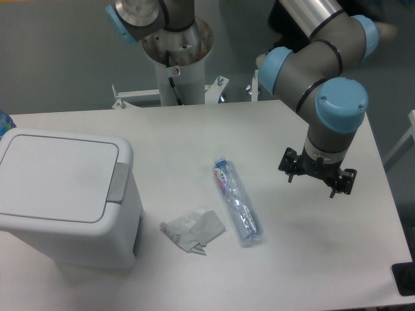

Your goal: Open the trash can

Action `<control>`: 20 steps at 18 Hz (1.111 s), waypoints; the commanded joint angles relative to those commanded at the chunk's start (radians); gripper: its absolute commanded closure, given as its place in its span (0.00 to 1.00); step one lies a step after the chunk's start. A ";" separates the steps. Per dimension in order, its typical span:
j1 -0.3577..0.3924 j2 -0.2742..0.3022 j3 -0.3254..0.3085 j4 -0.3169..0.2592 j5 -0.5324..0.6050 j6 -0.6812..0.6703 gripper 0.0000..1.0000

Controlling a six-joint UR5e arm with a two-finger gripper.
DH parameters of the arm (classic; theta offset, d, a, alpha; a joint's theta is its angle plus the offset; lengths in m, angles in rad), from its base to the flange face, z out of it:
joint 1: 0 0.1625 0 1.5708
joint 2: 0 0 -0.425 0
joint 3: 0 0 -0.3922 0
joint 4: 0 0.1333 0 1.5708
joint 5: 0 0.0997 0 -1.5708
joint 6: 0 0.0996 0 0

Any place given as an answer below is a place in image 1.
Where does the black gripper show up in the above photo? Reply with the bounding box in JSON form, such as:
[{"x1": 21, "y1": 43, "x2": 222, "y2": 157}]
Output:
[{"x1": 278, "y1": 147, "x2": 357, "y2": 198}]

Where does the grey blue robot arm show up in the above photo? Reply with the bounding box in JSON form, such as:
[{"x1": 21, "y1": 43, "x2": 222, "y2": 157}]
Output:
[{"x1": 106, "y1": 1, "x2": 379, "y2": 194}]

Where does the crumpled white paper wrapper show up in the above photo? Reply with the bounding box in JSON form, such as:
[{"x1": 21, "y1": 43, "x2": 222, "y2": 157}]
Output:
[{"x1": 160, "y1": 209, "x2": 226, "y2": 256}]

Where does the crushed clear plastic bottle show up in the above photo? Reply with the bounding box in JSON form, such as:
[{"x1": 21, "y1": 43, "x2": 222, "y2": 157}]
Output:
[{"x1": 212, "y1": 157, "x2": 263, "y2": 246}]

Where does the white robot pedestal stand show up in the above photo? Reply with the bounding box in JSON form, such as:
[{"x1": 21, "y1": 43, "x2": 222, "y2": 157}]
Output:
[{"x1": 111, "y1": 17, "x2": 262, "y2": 110}]

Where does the white trash can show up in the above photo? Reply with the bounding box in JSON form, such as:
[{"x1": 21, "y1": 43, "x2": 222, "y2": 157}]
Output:
[{"x1": 1, "y1": 128, "x2": 143, "y2": 269}]

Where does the blue patterned object at left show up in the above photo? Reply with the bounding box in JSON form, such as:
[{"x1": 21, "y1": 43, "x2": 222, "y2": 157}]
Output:
[{"x1": 0, "y1": 110, "x2": 16, "y2": 139}]

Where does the black clamp at table edge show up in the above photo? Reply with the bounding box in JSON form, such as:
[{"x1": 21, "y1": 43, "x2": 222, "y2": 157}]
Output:
[{"x1": 392, "y1": 262, "x2": 414, "y2": 296}]

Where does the white frame at right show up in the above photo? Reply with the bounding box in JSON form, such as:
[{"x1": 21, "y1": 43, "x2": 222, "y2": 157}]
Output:
[{"x1": 383, "y1": 110, "x2": 414, "y2": 172}]

